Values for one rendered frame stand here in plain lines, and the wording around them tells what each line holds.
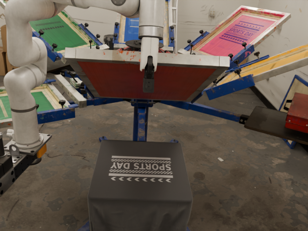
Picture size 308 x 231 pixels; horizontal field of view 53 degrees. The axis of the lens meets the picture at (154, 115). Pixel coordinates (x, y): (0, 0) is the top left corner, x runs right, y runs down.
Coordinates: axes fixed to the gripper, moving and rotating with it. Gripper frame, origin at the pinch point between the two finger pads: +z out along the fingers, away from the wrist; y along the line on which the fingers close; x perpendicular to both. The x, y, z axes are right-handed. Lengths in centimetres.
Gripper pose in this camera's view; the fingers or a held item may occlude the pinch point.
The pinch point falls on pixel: (148, 88)
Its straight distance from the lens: 95.4
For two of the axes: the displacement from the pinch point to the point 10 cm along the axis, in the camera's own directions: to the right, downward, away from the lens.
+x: 10.0, 0.5, 0.5
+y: 0.4, 1.5, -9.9
